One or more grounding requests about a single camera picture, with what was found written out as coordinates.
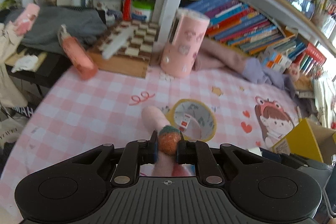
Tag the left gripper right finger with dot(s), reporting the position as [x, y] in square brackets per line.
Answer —
[199, 154]

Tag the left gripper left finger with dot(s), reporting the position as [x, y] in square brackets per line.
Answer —
[134, 155]

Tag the pink plush toy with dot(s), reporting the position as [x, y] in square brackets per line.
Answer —
[168, 138]

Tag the yellow tape roll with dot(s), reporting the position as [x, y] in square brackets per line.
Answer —
[203, 124]

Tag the small white red box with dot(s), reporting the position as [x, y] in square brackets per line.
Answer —
[184, 122]

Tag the yellow cardboard box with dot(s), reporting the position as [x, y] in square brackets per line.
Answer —
[309, 140]

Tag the pink checkered tablecloth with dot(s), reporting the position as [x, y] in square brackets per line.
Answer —
[77, 115]

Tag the pink purple cloth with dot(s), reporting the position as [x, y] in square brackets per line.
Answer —
[213, 55]

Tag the wooden chess board box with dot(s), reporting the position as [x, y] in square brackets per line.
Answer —
[133, 57]

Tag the white comb case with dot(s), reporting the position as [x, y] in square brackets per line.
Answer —
[117, 42]

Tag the pink pump bottle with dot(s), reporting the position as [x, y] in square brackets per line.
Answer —
[78, 56]

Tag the lower orange white box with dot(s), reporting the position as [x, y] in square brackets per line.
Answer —
[275, 67]

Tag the orange white box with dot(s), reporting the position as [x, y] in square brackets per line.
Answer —
[273, 57]
[275, 67]

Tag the upper orange white box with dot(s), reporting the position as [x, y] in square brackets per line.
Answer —
[273, 57]

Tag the pink pig plush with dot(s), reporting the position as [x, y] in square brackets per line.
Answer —
[293, 72]

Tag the pink cylindrical container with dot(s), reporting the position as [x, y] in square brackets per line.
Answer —
[185, 38]

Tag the red tassel ornament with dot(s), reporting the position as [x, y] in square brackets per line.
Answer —
[126, 10]

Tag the grey garment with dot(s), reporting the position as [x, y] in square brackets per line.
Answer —
[85, 25]

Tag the beige tote bag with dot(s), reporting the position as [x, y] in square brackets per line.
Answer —
[10, 95]

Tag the green lid white jar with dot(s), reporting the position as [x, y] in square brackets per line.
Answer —
[142, 10]

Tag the red dictionary book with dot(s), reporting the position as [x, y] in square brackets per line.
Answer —
[315, 54]

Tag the pen holder cup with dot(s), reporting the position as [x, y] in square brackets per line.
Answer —
[114, 5]

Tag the pink glove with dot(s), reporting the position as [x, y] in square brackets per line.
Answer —
[25, 21]

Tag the phone on shelf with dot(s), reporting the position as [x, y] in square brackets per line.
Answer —
[304, 6]

